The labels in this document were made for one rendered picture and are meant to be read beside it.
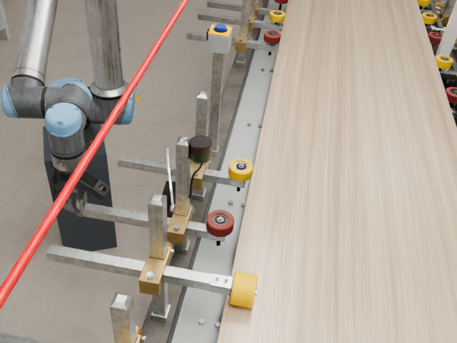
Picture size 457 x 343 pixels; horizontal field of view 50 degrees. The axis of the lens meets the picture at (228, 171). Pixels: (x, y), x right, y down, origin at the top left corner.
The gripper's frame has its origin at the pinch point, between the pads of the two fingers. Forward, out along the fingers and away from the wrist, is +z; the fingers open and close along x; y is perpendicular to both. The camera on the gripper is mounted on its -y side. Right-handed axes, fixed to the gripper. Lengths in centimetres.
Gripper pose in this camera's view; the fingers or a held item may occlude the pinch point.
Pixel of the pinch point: (83, 214)
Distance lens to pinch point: 157.7
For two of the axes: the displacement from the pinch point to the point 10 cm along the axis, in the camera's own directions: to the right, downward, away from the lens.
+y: -9.8, -1.9, 0.7
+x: -1.8, 6.4, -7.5
